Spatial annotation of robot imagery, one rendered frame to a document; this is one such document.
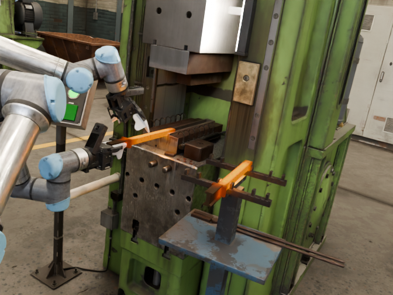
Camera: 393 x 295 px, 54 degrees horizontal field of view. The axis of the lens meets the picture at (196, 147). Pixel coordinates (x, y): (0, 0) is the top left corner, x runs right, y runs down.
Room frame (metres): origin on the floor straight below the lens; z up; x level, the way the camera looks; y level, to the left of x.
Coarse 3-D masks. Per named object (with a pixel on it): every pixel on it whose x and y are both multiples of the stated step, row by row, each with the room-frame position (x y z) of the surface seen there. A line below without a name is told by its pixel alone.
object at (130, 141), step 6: (150, 132) 1.58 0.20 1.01; (156, 132) 1.59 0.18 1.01; (162, 132) 1.61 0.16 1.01; (168, 132) 1.65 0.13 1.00; (126, 138) 1.42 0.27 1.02; (132, 138) 1.45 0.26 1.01; (138, 138) 1.47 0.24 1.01; (144, 138) 1.50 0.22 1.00; (150, 138) 1.54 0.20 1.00; (156, 138) 1.57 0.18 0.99; (108, 144) 1.34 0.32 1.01; (114, 144) 1.35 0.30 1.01; (132, 144) 1.44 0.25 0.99
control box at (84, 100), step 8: (96, 80) 1.87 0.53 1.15; (80, 96) 1.77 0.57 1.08; (88, 96) 1.77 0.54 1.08; (72, 104) 1.75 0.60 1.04; (80, 104) 1.75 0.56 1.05; (88, 104) 1.78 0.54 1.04; (80, 112) 1.73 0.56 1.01; (88, 112) 1.79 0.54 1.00; (64, 120) 1.71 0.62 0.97; (80, 120) 1.71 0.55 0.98; (80, 128) 1.74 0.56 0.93
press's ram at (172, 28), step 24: (168, 0) 1.67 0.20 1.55; (192, 0) 1.62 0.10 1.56; (216, 0) 1.65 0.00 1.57; (240, 0) 1.84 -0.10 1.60; (144, 24) 1.73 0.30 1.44; (168, 24) 1.67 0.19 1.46; (192, 24) 1.61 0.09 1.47; (216, 24) 1.68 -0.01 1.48; (192, 48) 1.60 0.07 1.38; (216, 48) 1.70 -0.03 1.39
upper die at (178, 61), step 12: (156, 48) 1.69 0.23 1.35; (168, 48) 1.66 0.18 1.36; (156, 60) 1.69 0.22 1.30; (168, 60) 1.66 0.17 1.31; (180, 60) 1.63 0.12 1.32; (192, 60) 1.64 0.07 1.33; (204, 60) 1.73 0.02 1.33; (216, 60) 1.82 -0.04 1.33; (228, 60) 1.93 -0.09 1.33; (180, 72) 1.63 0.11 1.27; (192, 72) 1.65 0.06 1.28; (204, 72) 1.74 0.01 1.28; (216, 72) 1.84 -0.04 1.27
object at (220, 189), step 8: (248, 160) 1.39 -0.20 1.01; (240, 168) 1.30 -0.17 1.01; (248, 168) 1.34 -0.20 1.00; (232, 176) 1.21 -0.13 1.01; (240, 176) 1.26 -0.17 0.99; (216, 184) 1.09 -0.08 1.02; (224, 184) 1.13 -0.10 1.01; (208, 192) 1.03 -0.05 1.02; (216, 192) 1.07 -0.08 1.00; (224, 192) 1.09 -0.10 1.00; (208, 200) 1.02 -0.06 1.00; (216, 200) 1.06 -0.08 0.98
